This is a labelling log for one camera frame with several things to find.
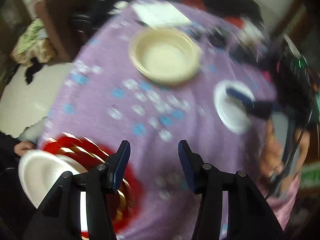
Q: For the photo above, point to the white paper sheet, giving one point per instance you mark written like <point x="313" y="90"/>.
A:
<point x="160" y="14"/>

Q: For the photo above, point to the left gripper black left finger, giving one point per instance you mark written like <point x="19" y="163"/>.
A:
<point x="103" y="201"/>

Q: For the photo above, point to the cream plastic bowl with handles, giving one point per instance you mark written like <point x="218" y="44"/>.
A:
<point x="166" y="55"/>

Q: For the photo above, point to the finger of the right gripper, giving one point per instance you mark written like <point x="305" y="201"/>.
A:
<point x="240" y="99"/>

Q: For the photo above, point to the brown and pink armchair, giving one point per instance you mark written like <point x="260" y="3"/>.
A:
<point x="56" y="16"/>

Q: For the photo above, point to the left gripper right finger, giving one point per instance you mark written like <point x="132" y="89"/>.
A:
<point x="204" y="179"/>

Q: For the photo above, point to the green patterned cloth pile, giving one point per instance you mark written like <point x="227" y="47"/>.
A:
<point x="34" y="43"/>

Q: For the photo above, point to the purple floral tablecloth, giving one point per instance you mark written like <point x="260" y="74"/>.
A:
<point x="106" y="99"/>

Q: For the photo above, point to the red gold-rimmed glass plate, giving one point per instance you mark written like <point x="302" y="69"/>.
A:
<point x="124" y="191"/>

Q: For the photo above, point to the operator right hand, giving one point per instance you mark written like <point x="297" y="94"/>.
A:
<point x="270" y="161"/>

